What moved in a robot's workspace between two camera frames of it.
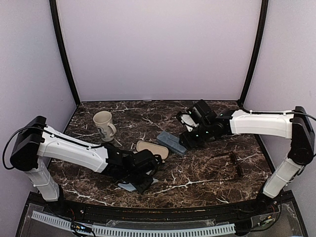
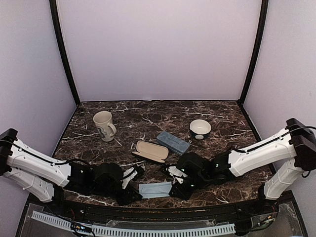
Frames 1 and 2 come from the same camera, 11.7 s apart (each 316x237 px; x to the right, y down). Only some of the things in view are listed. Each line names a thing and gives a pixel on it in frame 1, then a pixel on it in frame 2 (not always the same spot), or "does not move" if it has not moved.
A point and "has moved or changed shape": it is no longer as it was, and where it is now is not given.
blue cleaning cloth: (129, 187) has moved or changed shape
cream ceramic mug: (102, 120) does not move
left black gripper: (141, 187) -> (126, 199)
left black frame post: (56, 24) does not move
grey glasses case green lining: (171, 142) does not move
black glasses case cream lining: (155, 149) does not move
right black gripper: (188, 142) -> (182, 194)
